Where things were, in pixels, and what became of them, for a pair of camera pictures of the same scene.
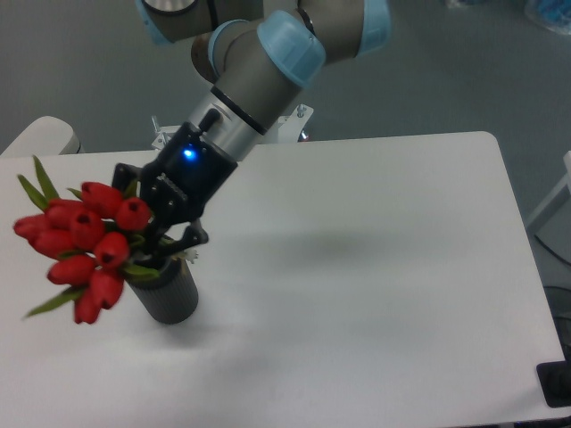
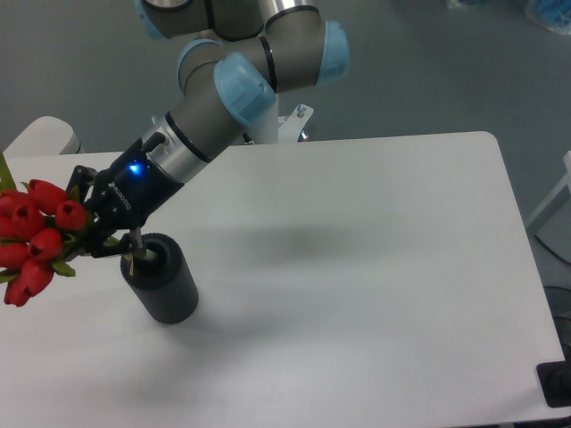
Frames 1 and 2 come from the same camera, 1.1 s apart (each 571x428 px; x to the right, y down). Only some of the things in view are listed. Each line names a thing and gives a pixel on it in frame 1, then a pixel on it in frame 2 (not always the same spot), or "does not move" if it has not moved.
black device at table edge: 555,380 does not move
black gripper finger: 125,178 to 83,177
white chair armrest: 46,135 does not move
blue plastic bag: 554,14 does not move
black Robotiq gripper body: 185,177 to 124,195
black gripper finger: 192,236 to 128,244
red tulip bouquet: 88,229 to 38,226
